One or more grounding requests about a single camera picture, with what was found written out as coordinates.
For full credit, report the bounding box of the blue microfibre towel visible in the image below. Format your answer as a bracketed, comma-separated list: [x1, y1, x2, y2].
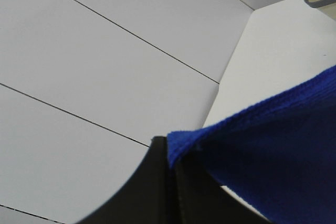
[167, 67, 335, 223]

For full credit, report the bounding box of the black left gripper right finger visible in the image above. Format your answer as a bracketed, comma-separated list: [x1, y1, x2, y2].
[175, 154, 270, 223]

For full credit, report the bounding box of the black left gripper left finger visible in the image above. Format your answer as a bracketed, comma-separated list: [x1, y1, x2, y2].
[80, 136, 181, 223]

